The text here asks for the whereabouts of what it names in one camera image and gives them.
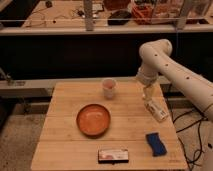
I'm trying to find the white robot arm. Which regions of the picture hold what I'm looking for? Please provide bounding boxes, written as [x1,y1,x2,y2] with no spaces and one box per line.
[136,39,213,122]

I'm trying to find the white plastic bottle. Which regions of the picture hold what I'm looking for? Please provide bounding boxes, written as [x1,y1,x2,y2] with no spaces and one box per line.
[145,100,168,122]

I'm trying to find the translucent plastic cup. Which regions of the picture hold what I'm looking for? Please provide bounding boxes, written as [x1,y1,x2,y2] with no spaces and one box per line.
[102,78,116,99]

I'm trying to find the blue sponge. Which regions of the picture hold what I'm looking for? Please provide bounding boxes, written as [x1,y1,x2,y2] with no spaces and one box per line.
[146,132,167,157]

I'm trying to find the orange round bowl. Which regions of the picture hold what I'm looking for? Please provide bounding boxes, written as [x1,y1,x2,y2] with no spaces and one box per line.
[76,104,111,136]

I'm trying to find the black white rectangular box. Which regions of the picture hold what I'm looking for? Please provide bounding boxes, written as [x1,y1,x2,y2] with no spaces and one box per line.
[98,149,129,163]

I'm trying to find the orange basket on bench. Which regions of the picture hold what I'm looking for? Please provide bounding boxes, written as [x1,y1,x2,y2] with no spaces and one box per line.
[132,6,152,25]

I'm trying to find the black cloth on bench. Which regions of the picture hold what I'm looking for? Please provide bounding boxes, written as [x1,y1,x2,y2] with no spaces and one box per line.
[107,10,131,26]

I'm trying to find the black floor cable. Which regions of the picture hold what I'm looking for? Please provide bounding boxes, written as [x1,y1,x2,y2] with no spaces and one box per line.
[171,109,209,171]

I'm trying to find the grey metal post right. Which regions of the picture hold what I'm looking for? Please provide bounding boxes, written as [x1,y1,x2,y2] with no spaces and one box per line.
[175,0,193,30]

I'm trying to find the grey metal post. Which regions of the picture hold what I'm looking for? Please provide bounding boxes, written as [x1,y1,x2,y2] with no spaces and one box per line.
[175,0,193,30]
[83,0,93,31]

